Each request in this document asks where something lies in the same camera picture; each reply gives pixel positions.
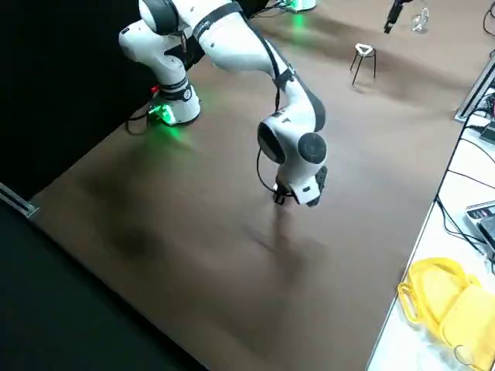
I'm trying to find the aluminium profile post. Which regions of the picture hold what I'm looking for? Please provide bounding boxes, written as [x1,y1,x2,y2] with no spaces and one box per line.
[0,183,39,221]
[454,53,495,123]

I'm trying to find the black table cable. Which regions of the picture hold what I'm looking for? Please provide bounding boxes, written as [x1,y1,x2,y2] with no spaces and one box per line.
[435,110,495,258]

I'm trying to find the black wire tripod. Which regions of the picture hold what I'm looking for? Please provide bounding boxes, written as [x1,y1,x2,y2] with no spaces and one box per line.
[350,48,378,86]

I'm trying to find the black foot cable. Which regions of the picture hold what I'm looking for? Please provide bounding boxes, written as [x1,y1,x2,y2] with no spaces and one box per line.
[126,104,160,136]
[247,0,288,20]

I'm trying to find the yellow plastic bag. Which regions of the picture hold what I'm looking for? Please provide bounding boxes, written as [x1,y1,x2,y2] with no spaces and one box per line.
[398,257,495,368]

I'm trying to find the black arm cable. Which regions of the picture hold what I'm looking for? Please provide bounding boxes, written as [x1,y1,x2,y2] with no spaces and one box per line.
[255,87,283,193]

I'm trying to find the grey electronic device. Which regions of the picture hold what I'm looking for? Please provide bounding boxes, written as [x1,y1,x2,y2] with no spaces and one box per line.
[463,200,495,260]

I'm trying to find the clear glass alcohol lamp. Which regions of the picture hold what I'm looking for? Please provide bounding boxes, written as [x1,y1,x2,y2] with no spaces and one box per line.
[409,7,431,34]

